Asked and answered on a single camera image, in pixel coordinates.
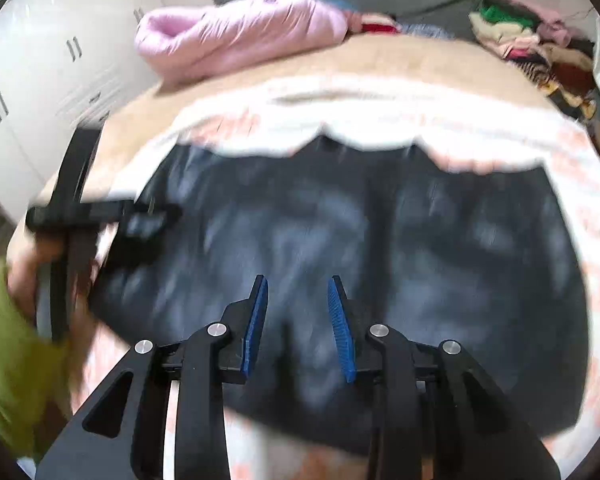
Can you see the white wardrobe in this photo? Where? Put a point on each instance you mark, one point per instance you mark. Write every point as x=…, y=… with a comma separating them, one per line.
x=45, y=70

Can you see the person's left forearm green sleeve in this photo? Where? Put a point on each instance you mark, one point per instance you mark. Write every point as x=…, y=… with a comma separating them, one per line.
x=10, y=360

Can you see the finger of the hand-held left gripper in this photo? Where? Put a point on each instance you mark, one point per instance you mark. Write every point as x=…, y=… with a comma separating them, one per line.
x=147, y=222

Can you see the colourful striped clothes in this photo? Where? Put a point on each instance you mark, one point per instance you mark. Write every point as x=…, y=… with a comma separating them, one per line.
x=395, y=25

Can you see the black leather jacket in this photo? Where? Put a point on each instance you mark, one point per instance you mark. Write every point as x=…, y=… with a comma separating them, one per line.
x=355, y=240

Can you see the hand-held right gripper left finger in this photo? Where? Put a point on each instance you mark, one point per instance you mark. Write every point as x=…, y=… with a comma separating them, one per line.
x=255, y=330

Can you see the person's left hand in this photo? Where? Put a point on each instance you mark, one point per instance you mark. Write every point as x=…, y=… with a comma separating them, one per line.
x=25, y=272

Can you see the pink quilted bedding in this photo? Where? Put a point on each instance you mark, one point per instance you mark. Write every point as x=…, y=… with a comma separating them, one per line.
x=240, y=35

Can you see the pile of folded clothes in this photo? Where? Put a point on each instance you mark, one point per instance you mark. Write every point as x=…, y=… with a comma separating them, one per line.
x=545, y=55

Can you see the beige plush blanket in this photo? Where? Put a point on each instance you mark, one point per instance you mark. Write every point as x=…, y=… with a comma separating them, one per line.
x=380, y=57

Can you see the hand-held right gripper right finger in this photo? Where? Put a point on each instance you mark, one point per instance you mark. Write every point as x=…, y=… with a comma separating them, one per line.
x=342, y=330

